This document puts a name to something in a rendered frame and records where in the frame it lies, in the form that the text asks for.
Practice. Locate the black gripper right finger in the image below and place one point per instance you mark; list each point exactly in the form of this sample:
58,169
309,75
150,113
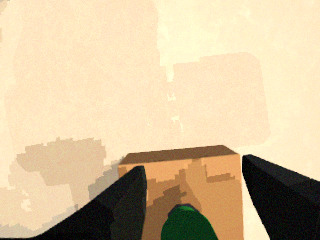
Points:
287,203

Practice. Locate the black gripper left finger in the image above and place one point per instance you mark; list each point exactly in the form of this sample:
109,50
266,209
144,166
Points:
117,213

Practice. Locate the green cylinder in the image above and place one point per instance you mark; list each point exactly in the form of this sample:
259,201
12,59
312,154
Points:
188,225

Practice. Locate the tan wooden block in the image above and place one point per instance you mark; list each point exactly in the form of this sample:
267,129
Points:
207,179

